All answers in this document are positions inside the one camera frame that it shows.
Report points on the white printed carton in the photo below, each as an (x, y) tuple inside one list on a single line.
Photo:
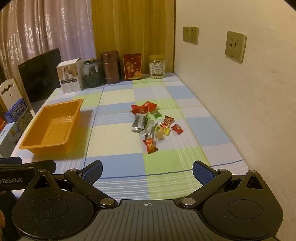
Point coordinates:
[(69, 76)]

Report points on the white green-edged snack packet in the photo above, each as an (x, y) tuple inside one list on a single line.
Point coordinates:
[(148, 130)]

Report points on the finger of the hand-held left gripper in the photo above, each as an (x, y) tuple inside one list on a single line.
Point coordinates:
[(46, 165), (9, 160)]

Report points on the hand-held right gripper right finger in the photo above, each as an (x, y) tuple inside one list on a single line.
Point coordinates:
[(203, 172)]

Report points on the tan candy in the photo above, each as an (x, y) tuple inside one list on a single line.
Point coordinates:
[(159, 136)]

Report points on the black glossy cabinet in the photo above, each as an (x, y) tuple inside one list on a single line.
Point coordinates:
[(38, 107)]

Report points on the black monitor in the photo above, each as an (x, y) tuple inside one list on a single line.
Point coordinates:
[(39, 71)]

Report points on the red yellow-print snack packet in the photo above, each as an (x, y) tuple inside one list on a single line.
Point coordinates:
[(150, 146)]

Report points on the beige wall outlet plate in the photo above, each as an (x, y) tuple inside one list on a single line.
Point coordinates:
[(235, 45)]

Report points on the yellow green candy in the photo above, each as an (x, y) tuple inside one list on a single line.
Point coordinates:
[(164, 131)]

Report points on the olive wall socket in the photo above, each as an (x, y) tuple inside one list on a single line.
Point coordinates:
[(193, 34), (186, 34)]

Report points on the white chair back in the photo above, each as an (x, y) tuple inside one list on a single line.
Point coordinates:
[(9, 90)]

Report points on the person's left hand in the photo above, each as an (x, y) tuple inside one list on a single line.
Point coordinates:
[(1, 220)]

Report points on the blue milk carton box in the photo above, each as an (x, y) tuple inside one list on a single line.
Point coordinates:
[(19, 113)]

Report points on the yellow curtain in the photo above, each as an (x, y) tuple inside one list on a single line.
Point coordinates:
[(131, 27)]

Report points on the pink sheer curtain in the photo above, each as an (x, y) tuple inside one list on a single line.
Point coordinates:
[(46, 27)]

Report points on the red white candy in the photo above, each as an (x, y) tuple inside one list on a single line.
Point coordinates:
[(167, 121)]

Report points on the large red snack packet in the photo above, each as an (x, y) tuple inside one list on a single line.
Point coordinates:
[(149, 106)]

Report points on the pale blue carton box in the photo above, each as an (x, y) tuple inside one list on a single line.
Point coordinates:
[(9, 139)]

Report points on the plain red snack packet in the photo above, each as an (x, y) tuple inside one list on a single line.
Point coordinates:
[(137, 109)]

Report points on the brown metal canister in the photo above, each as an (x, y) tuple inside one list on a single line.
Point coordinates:
[(111, 69)]

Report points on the small red candy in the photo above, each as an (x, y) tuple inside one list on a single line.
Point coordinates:
[(177, 128)]

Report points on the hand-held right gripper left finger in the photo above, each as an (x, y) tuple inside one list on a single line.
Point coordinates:
[(93, 172)]

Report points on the red printed tin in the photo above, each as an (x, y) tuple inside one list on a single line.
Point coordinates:
[(132, 67)]

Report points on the orange plastic tray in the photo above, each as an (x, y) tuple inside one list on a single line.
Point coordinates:
[(57, 127)]

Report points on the red printed package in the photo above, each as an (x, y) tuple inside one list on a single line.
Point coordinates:
[(1, 123)]

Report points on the green glass jar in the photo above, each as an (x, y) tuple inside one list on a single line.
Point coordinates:
[(92, 78)]

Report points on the clear plastic jar yellow lid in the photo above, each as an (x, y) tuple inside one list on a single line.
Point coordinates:
[(157, 68)]

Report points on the dark silver snack packet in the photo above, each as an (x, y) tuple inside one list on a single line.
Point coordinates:
[(138, 122)]

